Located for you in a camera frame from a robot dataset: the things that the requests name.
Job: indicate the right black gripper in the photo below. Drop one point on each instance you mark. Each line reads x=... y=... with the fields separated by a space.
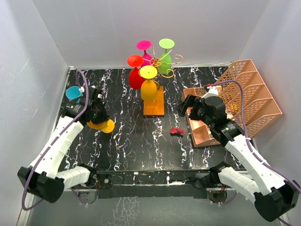
x=189 y=101

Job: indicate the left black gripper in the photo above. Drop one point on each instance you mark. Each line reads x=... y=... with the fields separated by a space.
x=104 y=116

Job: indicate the yellow-base amber wine glass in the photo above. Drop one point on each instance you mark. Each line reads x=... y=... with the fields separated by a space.
x=105 y=127

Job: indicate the blue wine glass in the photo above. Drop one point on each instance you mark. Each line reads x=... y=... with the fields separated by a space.
x=74 y=94

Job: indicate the yellow-base orange wine glass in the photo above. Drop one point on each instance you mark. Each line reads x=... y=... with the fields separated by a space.
x=149 y=87

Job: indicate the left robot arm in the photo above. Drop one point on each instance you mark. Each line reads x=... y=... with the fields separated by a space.
x=42 y=178

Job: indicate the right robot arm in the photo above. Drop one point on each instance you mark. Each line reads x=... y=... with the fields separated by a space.
x=272 y=193

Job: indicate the green wine glass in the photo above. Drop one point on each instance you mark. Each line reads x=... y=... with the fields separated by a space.
x=165 y=59

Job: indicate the red wine glass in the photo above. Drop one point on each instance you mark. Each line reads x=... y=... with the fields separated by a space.
x=135 y=80

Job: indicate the pink file rack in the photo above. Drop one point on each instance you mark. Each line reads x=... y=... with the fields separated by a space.
x=260 y=108

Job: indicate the pink wine glass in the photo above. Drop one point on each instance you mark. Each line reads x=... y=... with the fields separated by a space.
x=145 y=45

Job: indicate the red bow hair clip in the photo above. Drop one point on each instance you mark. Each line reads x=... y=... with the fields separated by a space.
x=177 y=132

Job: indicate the pink desk organizer tray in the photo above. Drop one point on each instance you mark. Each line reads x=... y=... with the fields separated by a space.
x=200 y=132

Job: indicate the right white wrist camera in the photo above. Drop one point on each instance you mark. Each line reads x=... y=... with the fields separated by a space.
x=212 y=91

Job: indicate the gold wire wine glass rack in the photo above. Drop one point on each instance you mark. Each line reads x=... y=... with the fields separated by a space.
x=156 y=107

